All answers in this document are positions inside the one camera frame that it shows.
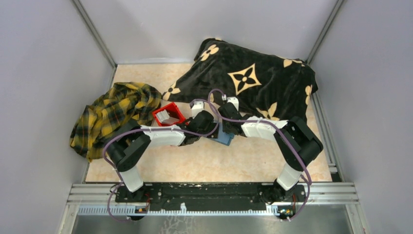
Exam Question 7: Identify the blue card holder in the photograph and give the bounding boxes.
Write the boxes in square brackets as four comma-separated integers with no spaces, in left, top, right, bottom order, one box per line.
[207,122,235,146]

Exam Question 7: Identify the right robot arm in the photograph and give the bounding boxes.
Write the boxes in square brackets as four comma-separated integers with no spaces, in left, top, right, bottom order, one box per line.
[218,102,323,203]

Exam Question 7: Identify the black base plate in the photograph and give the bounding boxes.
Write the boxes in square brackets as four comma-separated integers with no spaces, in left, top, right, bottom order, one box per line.
[115,182,306,212]

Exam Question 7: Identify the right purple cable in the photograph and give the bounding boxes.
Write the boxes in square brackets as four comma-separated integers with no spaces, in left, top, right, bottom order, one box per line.
[207,89,312,222]

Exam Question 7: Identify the yellow plaid shirt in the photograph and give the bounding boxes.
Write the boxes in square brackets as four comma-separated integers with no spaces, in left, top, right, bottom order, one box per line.
[69,82,162,161]

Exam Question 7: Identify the purple cable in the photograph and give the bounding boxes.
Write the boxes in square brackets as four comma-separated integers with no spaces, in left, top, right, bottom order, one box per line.
[207,89,312,222]
[102,98,221,223]

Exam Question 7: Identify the black floral blanket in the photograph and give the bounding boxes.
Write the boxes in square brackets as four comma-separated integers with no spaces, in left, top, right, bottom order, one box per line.
[162,38,318,120]

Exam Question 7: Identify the red plastic bin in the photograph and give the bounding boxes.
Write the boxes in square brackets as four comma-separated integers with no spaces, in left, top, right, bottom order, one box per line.
[152,102,186,127]

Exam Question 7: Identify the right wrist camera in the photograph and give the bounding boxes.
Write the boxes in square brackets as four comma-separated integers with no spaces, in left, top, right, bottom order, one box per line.
[227,97,239,111]

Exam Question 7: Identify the cards in red bin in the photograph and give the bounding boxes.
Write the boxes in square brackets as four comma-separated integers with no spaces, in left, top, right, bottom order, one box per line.
[155,110,180,125]

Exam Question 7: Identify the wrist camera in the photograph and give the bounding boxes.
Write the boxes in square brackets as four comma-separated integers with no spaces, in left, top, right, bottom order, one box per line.
[189,100,205,117]
[227,97,239,111]

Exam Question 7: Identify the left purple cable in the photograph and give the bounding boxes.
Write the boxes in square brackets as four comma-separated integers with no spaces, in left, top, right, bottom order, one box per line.
[102,98,221,223]

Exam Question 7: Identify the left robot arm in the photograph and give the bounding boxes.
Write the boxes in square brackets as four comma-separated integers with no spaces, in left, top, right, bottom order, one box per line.
[102,111,219,202]

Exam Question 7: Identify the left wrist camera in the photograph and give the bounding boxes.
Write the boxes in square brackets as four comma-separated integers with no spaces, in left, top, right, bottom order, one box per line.
[189,100,205,117]

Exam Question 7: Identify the aluminium front rail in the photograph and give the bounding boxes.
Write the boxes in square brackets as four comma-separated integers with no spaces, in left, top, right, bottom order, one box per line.
[67,182,359,216]

